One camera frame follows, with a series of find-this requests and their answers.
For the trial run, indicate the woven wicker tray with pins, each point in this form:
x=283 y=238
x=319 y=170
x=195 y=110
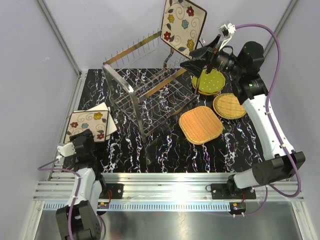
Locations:
x=200 y=125

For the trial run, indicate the dark brown square plate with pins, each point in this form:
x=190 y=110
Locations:
x=95 y=121

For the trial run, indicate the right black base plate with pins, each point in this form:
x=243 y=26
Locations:
x=220 y=191

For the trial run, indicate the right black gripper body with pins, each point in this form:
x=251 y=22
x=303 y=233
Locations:
x=225 y=61

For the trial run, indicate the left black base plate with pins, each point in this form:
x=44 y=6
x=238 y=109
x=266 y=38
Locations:
x=113 y=190

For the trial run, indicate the stainless steel dish rack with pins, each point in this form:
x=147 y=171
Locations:
x=148 y=85

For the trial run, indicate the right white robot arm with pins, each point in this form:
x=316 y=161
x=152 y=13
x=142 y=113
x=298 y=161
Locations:
x=281 y=160

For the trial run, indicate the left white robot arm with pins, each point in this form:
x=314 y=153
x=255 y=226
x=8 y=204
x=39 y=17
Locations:
x=78 y=219

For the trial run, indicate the white square plate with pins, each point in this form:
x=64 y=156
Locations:
x=111 y=126

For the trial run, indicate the green polka dot plate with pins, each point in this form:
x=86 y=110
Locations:
x=211 y=83

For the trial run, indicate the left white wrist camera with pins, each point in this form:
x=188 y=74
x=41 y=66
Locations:
x=65 y=150

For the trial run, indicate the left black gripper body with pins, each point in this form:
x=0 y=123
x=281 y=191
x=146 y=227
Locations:
x=89 y=138

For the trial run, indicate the floral square plate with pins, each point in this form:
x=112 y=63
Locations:
x=182 y=25

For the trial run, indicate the aluminium mounting rail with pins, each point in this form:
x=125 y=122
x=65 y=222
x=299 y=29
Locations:
x=179 y=192

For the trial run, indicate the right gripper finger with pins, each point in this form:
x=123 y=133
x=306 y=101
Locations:
x=194 y=66
x=200 y=51

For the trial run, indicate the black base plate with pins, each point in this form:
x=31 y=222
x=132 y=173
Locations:
x=113 y=190
x=220 y=191

